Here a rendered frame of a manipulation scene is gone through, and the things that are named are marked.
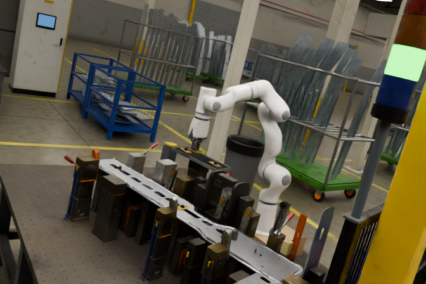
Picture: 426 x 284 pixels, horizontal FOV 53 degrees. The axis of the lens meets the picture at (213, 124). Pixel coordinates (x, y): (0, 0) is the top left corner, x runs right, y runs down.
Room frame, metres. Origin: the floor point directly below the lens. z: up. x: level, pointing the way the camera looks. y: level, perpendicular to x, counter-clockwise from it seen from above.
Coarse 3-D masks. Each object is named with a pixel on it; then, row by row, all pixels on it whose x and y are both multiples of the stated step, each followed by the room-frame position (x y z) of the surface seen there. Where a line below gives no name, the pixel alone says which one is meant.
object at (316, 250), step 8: (328, 208) 1.56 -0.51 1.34; (328, 216) 1.58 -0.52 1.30; (320, 224) 1.54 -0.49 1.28; (328, 224) 1.60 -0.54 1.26; (320, 232) 1.56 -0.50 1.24; (320, 240) 1.58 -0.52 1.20; (312, 248) 1.53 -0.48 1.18; (320, 248) 1.60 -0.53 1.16; (312, 256) 1.55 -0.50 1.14; (320, 256) 1.62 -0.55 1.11; (312, 264) 1.57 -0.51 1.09; (304, 272) 1.53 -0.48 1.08
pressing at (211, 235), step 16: (112, 160) 2.49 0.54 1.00; (128, 176) 2.29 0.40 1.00; (144, 176) 2.35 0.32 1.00; (144, 192) 2.12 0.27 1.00; (160, 192) 2.17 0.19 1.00; (192, 208) 2.06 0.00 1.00; (192, 224) 1.88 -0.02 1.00; (208, 240) 1.77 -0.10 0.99; (240, 240) 1.83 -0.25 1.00; (256, 240) 1.86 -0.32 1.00; (240, 256) 1.68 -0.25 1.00; (256, 256) 1.72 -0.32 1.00; (272, 256) 1.75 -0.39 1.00; (256, 272) 1.60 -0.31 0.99; (272, 272) 1.61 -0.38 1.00; (288, 272) 1.65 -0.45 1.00
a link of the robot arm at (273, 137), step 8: (264, 104) 2.45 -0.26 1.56; (264, 112) 2.43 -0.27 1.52; (264, 120) 2.45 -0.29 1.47; (272, 120) 2.46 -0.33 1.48; (264, 128) 2.44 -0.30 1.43; (272, 128) 2.43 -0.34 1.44; (272, 136) 2.41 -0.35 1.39; (280, 136) 2.43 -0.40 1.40; (272, 144) 2.41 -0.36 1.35; (280, 144) 2.43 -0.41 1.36; (264, 152) 2.46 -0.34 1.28; (272, 152) 2.42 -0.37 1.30; (264, 160) 2.48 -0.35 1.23; (272, 160) 2.50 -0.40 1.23; (264, 168) 2.47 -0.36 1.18
